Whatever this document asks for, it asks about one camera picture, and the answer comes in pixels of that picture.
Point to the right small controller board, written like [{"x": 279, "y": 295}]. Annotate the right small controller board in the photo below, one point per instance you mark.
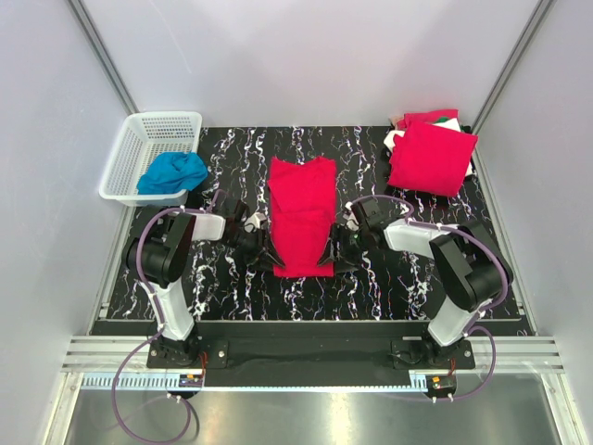
[{"x": 443, "y": 383}]

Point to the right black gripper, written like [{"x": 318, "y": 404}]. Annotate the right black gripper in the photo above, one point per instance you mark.
[{"x": 350, "y": 261}]

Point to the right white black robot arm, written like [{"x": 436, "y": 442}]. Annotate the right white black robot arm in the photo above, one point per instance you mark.
[{"x": 472, "y": 271}]

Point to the right aluminium corner post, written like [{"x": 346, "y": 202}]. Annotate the right aluminium corner post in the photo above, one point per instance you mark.
[{"x": 519, "y": 49}]

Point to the folded red t-shirt on stack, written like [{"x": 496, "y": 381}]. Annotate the folded red t-shirt on stack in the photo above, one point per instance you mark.
[{"x": 431, "y": 159}]

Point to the left small controller board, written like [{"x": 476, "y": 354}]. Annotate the left small controller board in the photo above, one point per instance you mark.
[{"x": 191, "y": 381}]

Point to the white plastic basket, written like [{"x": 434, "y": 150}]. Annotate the white plastic basket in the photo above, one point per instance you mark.
[{"x": 142, "y": 138}]

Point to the small controller board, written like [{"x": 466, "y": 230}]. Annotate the small controller board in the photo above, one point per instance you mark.
[
  {"x": 443, "y": 383},
  {"x": 191, "y": 381}
]

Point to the aluminium front rail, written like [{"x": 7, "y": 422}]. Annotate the aluminium front rail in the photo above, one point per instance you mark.
[{"x": 97, "y": 359}]

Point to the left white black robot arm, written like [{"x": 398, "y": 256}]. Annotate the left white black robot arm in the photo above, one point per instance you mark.
[{"x": 156, "y": 253}]

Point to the left aluminium corner post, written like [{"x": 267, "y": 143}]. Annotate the left aluminium corner post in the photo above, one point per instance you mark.
[{"x": 93, "y": 37}]

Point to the red t-shirt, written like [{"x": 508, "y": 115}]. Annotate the red t-shirt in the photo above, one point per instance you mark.
[
  {"x": 431, "y": 159},
  {"x": 303, "y": 203}
]

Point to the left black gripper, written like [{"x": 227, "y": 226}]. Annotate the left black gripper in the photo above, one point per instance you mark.
[{"x": 260, "y": 255}]

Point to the stack of folded shirts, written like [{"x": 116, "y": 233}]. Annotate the stack of folded shirts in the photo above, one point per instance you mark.
[{"x": 448, "y": 118}]

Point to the blue crumpled t-shirt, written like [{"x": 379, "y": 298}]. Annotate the blue crumpled t-shirt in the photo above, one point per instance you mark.
[{"x": 173, "y": 172}]

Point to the aluminium corner post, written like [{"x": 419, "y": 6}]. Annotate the aluminium corner post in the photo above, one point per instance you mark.
[
  {"x": 93, "y": 37},
  {"x": 519, "y": 49}
]

